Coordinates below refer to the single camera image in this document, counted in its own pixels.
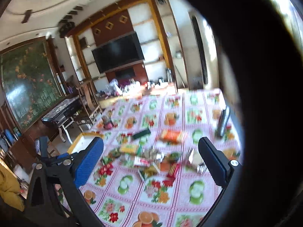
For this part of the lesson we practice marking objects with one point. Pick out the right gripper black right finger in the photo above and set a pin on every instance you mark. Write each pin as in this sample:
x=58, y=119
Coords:
x=215, y=161

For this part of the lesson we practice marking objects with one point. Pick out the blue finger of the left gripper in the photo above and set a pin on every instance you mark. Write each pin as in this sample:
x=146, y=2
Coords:
x=41, y=146

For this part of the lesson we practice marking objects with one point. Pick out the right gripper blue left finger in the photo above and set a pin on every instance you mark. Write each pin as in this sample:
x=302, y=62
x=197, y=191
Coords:
x=86, y=160

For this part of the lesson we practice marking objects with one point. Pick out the yellow green cracker packet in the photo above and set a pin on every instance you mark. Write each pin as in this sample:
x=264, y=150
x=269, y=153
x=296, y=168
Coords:
x=129, y=149

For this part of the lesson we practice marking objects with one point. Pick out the red candy packet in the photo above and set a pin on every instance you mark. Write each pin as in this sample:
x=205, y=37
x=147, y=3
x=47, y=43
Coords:
x=173, y=171

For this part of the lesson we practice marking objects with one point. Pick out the orange cracker packet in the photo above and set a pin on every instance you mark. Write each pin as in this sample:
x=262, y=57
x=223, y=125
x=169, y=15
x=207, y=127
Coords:
x=174, y=136

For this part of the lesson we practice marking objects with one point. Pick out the yellow-rimmed white tray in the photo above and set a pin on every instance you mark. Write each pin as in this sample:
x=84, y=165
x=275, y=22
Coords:
x=82, y=142

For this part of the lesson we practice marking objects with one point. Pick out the black keyboard on stand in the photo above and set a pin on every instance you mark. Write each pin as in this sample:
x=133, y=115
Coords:
x=61, y=116

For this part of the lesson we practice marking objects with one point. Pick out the black cylindrical bottle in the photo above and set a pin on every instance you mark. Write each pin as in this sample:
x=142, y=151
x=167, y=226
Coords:
x=222, y=123

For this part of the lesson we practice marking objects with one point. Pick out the floral fruit tablecloth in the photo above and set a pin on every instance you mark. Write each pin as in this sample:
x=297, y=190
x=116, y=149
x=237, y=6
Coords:
x=134, y=190

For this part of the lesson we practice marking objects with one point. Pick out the dark green flat packet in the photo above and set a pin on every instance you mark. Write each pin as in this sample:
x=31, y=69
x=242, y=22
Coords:
x=141, y=134

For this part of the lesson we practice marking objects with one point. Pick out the wooden chair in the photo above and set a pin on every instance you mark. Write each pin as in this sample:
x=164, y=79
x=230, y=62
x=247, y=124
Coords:
x=91, y=109

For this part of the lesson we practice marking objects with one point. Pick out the white plastic bag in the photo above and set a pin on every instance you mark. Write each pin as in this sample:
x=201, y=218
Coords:
x=114, y=88

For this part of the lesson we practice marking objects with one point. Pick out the white tower air conditioner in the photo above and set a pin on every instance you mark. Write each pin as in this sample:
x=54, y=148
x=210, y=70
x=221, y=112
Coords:
x=207, y=50

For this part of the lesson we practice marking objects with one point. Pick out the black television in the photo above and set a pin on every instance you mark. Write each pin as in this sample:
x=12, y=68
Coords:
x=118, y=52

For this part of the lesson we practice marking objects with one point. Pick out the floral wall painting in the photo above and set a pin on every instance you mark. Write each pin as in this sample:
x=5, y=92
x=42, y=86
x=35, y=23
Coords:
x=29, y=82

